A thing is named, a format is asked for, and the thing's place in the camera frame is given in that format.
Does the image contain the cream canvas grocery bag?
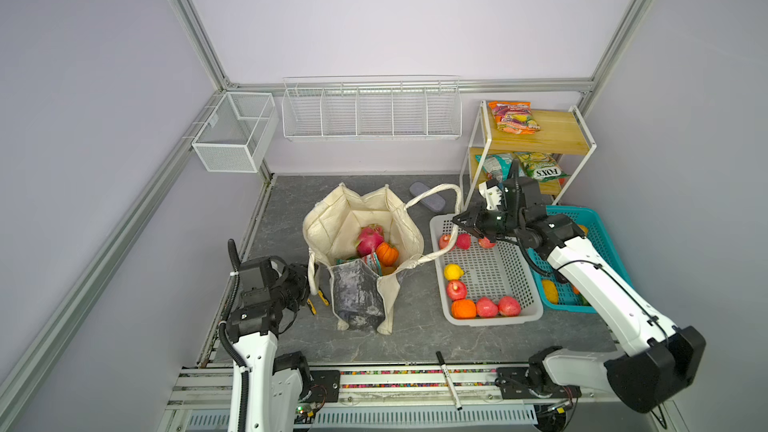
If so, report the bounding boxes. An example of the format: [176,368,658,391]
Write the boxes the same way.
[302,183,462,335]

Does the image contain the pink dragon fruit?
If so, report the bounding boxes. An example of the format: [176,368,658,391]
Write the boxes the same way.
[356,224,385,257]

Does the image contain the small orange pumpkin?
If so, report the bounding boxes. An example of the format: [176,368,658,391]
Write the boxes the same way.
[375,242,399,267]

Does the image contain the teal red snack bag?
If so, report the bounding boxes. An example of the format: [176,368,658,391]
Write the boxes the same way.
[336,252,383,276]

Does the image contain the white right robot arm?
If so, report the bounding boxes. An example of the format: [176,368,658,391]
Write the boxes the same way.
[452,170,706,413]

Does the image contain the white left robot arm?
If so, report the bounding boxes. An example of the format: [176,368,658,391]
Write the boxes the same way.
[217,239,311,431]

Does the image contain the green Fox's candy bag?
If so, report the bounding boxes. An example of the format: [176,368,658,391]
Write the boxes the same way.
[515,152,569,183]

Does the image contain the orange pink snack bag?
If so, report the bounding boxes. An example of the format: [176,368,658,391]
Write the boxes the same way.
[488,101,541,135]

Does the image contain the yellow black pliers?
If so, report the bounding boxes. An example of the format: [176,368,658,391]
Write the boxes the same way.
[306,289,331,316]

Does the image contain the white plastic basket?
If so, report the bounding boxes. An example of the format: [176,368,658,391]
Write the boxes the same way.
[434,238,544,327]

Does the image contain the yellow corn cob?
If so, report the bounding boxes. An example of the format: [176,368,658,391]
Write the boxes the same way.
[542,280,559,305]

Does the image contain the teal plastic basket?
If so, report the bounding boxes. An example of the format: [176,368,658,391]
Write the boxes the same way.
[526,205,634,314]

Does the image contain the yellow lemon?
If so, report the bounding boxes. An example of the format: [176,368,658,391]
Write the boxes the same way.
[443,264,465,282]

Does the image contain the grey fabric glasses case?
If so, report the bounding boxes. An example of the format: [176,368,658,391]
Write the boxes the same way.
[409,181,446,214]

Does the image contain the white metal wooden shelf rack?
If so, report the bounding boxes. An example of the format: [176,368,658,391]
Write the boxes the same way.
[459,100,597,209]

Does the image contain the orange fruit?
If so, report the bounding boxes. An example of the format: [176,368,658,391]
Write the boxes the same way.
[451,299,477,320]

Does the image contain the black white marker pen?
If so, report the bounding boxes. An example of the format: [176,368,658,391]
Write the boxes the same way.
[436,351,463,411]

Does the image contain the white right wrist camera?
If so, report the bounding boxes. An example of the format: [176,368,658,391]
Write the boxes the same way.
[478,179,503,211]

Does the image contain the white wire wall basket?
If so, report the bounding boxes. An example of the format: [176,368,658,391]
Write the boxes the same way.
[281,75,463,140]

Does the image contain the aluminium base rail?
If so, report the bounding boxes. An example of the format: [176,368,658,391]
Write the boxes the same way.
[158,359,673,432]

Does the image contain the white mesh wall box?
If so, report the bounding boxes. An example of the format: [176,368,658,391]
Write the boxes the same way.
[192,92,279,173]

